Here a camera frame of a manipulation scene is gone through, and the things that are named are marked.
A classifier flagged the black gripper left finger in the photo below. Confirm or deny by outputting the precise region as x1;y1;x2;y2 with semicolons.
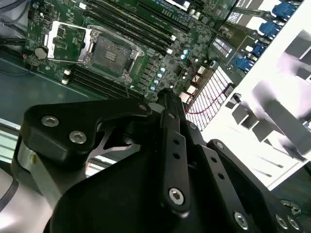
20;88;191;217

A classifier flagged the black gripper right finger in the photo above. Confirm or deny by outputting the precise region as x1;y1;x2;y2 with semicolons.
170;92;304;233

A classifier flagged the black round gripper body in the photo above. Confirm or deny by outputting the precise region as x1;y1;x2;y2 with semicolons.
43;145;235;233

